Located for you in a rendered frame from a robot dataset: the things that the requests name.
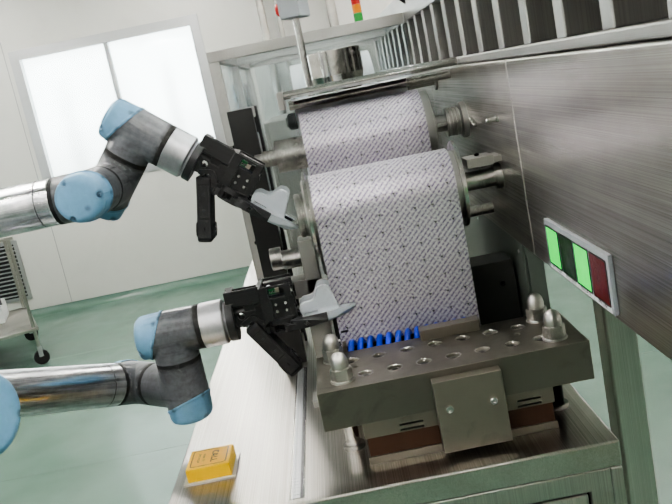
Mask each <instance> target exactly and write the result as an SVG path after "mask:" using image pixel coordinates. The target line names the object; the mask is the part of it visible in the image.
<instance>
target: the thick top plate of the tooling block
mask: <svg viewBox="0 0 672 504"><path fill-rule="evenodd" d="M559 313H560V312H559ZM560 315H561V318H562V322H564V323H565V330H566V334H567V335H568V338H567V339H565V340H563V341H560V342H545V341H543V340H542V337H543V332H542V326H543V325H544V324H543V323H538V324H530V323H527V322H526V318H527V317H526V316H524V317H519V318H514V319H509V320H504V321H499V322H494V323H489V324H484V325H479V328H480V330H477V331H472V332H467V333H462V334H457V335H452V336H447V337H442V338H437V339H432V340H427V341H421V339H420V337H419V338H414V339H409V340H404V341H399V342H394V343H389V344H384V345H379V346H374V347H370V348H365V349H360V350H355V351H350V352H345V353H344V354H345V355H346V357H347V359H348V363H349V365H351V366H352V371H353V375H354V376H355V380H354V381H352V382H351V383H348V384H345V385H339V386H336V385H332V384H331V382H330V381H331V377H330V372H329V370H330V369H331V366H330V365H325V364H324V363H323V360H324V359H323V357H320V358H316V376H317V399H318V403H319V408H320V412H321V417H322V421H323V426H324V431H325V432H329V431H334V430H339V429H344V428H349V427H354V426H359V425H364V424H369V423H374V422H379V421H384V420H389V419H394V418H399V417H404V416H409V415H414V414H419V413H424V412H429V411H434V410H436V407H435V402H434V397H433V391H432V386H431V381H430V379H432V378H437V377H442V376H447V375H452V374H457V373H462V372H467V371H472V370H477V369H482V368H487V367H492V366H497V365H498V366H499V367H500V369H501V371H502V377H503V383H504V389H505V395H506V396H509V395H514V394H519V393H524V392H529V391H534V390H539V389H544V388H549V387H554V386H559V385H564V384H569V383H574V382H579V381H584V380H589V379H594V378H595V377H594V370H593V363H592V356H591V349H590V342H589V339H587V338H586V337H585V336H584V335H583V334H582V333H581V332H580V331H579V330H578V329H577V328H576V327H575V326H574V325H572V324H571V323H570V322H569V321H568V320H567V319H566V318H565V317H564V316H563V315H562V314H561V313H560Z"/></svg>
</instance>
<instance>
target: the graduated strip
mask: <svg viewBox="0 0 672 504"><path fill-rule="evenodd" d="M306 411H307V367H304V368H302V369H301V370H300V371H299V372H298V373H297V376H296V394H295V412H294V430H293V448H292V466H291V484H290V500H295V499H300V498H305V463H306Z"/></svg>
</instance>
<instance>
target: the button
mask: <svg viewBox="0 0 672 504"><path fill-rule="evenodd" d="M235 458H236V453H235V449H234V445H233V444H229V445H224V446H219V447H214V448H209V449H204V450H199V451H194V452H192V453H191V456H190V459H189V462H188V466H187V469H186V475H187V479H188V483H193V482H198V481H203V480H208V479H213V478H218V477H223V476H228V475H232V472H233V468H234V463H235Z"/></svg>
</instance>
